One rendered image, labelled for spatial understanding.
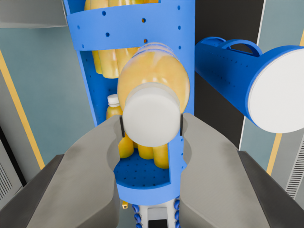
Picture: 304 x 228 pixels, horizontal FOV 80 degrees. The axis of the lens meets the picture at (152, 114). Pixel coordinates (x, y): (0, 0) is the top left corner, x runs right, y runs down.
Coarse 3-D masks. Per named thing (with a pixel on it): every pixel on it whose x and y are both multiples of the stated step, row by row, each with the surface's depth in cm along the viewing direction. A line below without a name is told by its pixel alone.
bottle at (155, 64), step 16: (144, 48) 21; (160, 48) 20; (128, 64) 16; (144, 64) 15; (160, 64) 15; (176, 64) 16; (128, 80) 14; (144, 80) 14; (160, 80) 14; (176, 80) 14; (128, 96) 13; (176, 96) 13
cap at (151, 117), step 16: (144, 96) 11; (160, 96) 11; (128, 112) 11; (144, 112) 11; (160, 112) 11; (176, 112) 11; (128, 128) 12; (144, 128) 12; (160, 128) 12; (176, 128) 12; (144, 144) 12; (160, 144) 12
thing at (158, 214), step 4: (152, 208) 94; (156, 208) 93; (160, 208) 93; (164, 208) 93; (148, 212) 92; (152, 212) 91; (156, 212) 91; (160, 212) 91; (164, 212) 91; (148, 216) 90; (152, 216) 89; (156, 216) 89; (160, 216) 89; (164, 216) 89; (148, 220) 86; (152, 220) 86; (156, 220) 86; (160, 220) 85; (164, 220) 85; (148, 224) 84; (152, 224) 84; (156, 224) 84; (160, 224) 84; (164, 224) 84; (168, 224) 85
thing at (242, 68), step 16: (208, 48) 105; (224, 48) 91; (256, 48) 91; (288, 48) 54; (208, 64) 97; (224, 64) 78; (240, 64) 66; (256, 64) 58; (208, 80) 102; (224, 80) 75; (240, 80) 63; (224, 96) 83; (240, 96) 63
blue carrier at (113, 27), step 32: (64, 0) 39; (160, 0) 30; (192, 0) 36; (96, 32) 32; (128, 32) 31; (160, 32) 32; (192, 32) 38; (192, 64) 41; (96, 96) 53; (192, 96) 44; (128, 160) 66; (128, 192) 48; (160, 192) 47
